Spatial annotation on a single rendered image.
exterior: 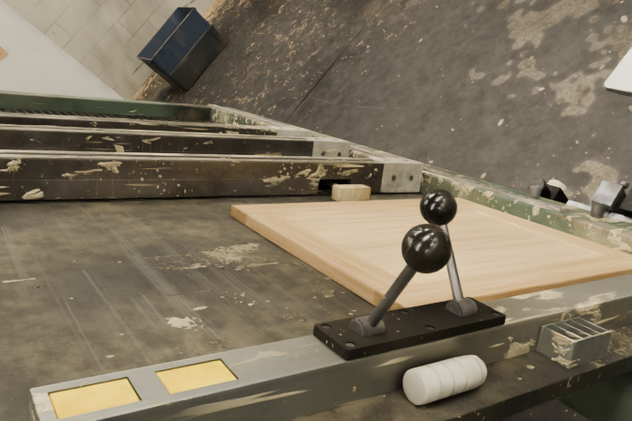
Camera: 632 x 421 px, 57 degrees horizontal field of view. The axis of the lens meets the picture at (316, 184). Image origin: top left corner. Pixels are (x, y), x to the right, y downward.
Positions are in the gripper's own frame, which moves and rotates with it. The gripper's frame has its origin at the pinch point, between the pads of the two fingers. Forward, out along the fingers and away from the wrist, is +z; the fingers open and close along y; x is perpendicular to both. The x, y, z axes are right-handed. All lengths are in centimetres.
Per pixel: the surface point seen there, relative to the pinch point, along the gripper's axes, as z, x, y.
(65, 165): 36, 33, 14
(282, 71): 143, -289, 17
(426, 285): 17, 49, -41
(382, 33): 80, -261, -36
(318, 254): 23, 44, -27
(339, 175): 37.6, -2.2, -29.4
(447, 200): 2, 56, -35
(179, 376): 11, 80, -18
